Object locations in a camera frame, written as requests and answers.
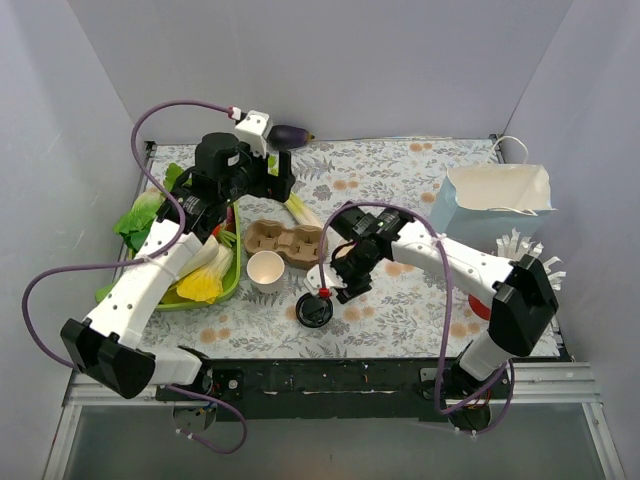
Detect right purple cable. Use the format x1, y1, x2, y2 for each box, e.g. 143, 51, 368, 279
317, 201, 513, 435

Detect light blue paper bag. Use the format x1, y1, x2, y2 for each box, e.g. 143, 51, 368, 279
429, 136, 555, 251

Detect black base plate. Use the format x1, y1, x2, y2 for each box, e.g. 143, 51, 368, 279
89, 349, 576, 426

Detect purple eggplant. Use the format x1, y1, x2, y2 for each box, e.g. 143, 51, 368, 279
267, 124, 315, 150

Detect white paper coffee cup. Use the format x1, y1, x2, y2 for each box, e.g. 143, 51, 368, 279
246, 251, 285, 294

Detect black plastic cup lid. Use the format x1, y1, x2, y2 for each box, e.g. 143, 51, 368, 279
295, 293, 333, 329

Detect brown cardboard cup carrier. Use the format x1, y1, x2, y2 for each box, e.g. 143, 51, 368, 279
244, 219, 322, 270

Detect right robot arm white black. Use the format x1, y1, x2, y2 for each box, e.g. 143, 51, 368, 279
305, 202, 559, 404

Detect orange carrot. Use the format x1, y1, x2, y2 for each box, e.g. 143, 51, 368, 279
212, 224, 237, 248

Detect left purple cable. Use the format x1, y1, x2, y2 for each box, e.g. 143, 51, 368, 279
21, 101, 249, 454

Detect red cup holder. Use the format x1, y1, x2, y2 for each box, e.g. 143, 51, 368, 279
468, 295, 491, 321

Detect green onion stalk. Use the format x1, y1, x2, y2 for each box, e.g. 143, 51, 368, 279
284, 193, 324, 229

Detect green lettuce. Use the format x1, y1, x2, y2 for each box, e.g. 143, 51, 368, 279
95, 163, 184, 303

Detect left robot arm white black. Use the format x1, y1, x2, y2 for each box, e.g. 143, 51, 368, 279
61, 133, 295, 400

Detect green plastic tray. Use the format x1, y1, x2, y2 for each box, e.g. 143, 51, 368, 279
156, 205, 242, 311

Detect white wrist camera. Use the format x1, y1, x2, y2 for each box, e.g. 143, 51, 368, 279
303, 264, 346, 299
229, 106, 273, 158

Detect yellow leafy cabbage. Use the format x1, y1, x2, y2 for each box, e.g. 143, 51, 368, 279
176, 246, 233, 304

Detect purple cable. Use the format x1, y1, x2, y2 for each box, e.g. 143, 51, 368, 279
21, 101, 249, 454
317, 201, 513, 435

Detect floral table mat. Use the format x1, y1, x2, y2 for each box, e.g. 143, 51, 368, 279
143, 138, 491, 359

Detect aluminium rail frame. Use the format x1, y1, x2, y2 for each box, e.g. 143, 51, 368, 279
42, 134, 626, 480

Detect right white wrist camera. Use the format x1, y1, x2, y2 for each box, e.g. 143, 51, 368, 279
303, 264, 346, 299

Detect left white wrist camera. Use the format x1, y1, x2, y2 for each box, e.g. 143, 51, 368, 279
229, 106, 273, 158

